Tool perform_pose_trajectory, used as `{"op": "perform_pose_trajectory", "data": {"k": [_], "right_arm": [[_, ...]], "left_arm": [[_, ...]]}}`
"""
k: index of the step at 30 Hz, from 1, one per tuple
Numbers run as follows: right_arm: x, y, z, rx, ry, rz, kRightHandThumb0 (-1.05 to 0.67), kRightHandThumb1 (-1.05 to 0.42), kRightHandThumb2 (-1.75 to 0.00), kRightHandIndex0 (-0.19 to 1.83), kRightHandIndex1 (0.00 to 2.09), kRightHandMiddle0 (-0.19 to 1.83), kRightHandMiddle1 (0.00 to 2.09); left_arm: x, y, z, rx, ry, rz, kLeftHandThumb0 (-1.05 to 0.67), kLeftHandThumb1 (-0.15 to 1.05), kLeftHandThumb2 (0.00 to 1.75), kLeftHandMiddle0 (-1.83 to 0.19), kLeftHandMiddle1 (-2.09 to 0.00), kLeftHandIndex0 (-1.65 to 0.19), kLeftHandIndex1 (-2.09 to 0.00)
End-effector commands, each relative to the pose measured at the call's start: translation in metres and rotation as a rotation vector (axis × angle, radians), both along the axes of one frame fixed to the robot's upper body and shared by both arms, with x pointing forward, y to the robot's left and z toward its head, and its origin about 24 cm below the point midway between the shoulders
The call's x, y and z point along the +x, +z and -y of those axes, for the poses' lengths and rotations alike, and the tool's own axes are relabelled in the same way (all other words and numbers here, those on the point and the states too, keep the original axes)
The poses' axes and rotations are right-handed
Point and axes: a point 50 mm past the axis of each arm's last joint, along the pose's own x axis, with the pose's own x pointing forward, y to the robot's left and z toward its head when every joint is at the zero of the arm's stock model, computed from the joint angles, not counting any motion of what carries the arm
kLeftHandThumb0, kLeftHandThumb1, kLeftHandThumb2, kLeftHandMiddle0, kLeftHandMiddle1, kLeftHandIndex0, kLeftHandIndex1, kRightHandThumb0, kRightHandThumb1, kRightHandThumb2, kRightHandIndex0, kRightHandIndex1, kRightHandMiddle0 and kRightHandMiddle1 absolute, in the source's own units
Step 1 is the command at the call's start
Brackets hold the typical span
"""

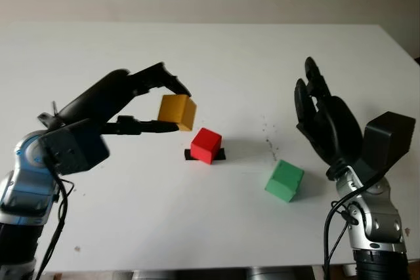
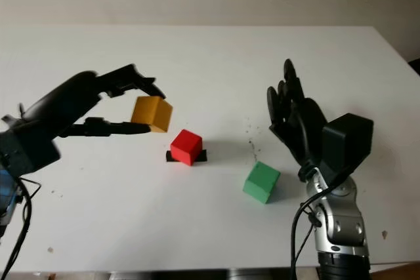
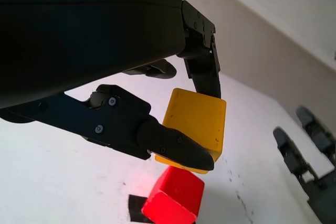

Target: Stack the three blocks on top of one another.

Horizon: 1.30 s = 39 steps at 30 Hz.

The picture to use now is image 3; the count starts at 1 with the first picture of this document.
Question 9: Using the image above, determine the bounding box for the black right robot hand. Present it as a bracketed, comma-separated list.
[272, 105, 336, 224]

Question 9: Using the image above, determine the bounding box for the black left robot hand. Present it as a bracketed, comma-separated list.
[0, 0, 223, 172]

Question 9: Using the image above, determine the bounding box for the yellow wooden block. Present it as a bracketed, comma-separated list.
[154, 88, 227, 175]

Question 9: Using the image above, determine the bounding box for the red wooden block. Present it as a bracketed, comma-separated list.
[141, 165, 205, 224]

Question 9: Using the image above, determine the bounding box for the black tape strip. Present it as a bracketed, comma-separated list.
[128, 194, 153, 222]

